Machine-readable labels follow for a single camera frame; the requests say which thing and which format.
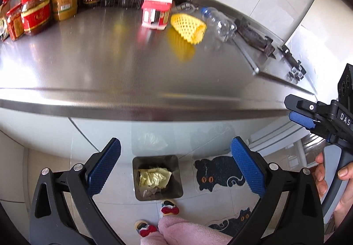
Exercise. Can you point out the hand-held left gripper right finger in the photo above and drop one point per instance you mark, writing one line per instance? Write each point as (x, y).
(248, 169)

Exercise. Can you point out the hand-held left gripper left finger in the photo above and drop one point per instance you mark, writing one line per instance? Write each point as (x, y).
(104, 167)

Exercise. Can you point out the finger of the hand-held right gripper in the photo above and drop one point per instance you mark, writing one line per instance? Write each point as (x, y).
(303, 105)
(302, 121)

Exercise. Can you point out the yellow plastic bag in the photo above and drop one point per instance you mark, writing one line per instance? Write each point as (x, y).
(154, 178)

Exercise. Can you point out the dark square trash bin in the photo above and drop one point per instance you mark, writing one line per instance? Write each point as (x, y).
(176, 176)

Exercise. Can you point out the clear plastic bottle blue cap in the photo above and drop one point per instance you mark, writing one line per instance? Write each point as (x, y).
(220, 24)

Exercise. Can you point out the yellow foam fruit net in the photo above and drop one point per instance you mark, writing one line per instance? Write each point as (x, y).
(187, 28)

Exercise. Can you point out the small clear plastic wrapper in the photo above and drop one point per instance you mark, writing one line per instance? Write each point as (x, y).
(187, 7)

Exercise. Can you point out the white red carton box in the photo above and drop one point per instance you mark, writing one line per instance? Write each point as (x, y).
(157, 10)

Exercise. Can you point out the person's right hand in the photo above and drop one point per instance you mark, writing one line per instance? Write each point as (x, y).
(344, 198)

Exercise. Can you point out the black cat floor mat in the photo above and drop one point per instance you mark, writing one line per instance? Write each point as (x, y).
(217, 173)

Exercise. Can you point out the silver stove knob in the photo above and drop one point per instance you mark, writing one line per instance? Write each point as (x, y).
(293, 74)

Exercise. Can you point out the steel gas stove top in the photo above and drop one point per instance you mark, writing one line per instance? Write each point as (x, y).
(275, 74)

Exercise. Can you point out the small gas burner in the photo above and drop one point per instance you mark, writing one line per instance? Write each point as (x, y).
(291, 57)

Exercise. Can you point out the red bow slipper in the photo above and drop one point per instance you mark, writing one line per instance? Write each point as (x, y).
(146, 229)
(169, 209)

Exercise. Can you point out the large gas burner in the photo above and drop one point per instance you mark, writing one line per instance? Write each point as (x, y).
(256, 38)

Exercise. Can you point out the person's pink pants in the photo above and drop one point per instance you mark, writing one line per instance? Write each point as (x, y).
(187, 234)

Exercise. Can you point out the small red lid jar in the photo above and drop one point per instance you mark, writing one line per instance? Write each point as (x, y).
(15, 24)

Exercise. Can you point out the large red lid jar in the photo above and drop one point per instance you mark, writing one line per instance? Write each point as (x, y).
(35, 13)

